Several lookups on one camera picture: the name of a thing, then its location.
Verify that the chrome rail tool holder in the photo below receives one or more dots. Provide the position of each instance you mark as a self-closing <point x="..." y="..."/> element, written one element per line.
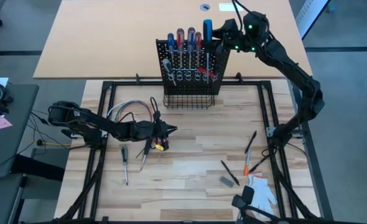
<point x="217" y="49"/>

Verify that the black jointed stand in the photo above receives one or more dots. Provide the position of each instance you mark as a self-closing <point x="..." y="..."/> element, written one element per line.
<point x="248" y="194"/>

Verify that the orange marker pen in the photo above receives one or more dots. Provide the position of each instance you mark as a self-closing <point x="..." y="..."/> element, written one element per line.
<point x="246" y="169"/>

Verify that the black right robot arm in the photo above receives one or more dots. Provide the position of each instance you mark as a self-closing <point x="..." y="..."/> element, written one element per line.
<point x="308" y="93"/>

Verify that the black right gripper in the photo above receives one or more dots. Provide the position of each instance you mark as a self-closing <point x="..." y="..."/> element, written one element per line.
<point x="244" y="40"/>

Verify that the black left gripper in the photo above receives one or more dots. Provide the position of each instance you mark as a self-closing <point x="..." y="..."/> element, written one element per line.
<point x="146" y="130"/>

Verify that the grey side table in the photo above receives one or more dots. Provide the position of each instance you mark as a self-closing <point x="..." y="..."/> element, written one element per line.
<point x="15" y="140"/>

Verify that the light wooden desk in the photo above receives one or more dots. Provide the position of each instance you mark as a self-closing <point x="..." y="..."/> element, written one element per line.
<point x="109" y="37"/>

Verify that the white rectangular desk plate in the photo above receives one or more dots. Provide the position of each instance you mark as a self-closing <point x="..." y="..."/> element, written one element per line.
<point x="225" y="7"/>

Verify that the white work glove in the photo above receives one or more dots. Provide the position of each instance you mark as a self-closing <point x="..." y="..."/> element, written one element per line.
<point x="264" y="193"/>

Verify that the black metal pegboard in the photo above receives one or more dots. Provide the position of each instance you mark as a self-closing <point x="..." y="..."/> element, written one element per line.
<point x="222" y="67"/>

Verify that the thin black hex key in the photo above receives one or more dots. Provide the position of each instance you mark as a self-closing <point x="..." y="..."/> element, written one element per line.
<point x="140" y="153"/>

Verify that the white blue panel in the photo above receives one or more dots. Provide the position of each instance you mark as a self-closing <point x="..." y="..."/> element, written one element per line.
<point x="309" y="15"/>

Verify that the black aluminium table frame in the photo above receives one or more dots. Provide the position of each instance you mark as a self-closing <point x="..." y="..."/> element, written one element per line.
<point x="263" y="105"/>

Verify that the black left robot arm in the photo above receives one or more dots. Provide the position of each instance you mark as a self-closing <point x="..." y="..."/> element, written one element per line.
<point x="90" y="123"/>

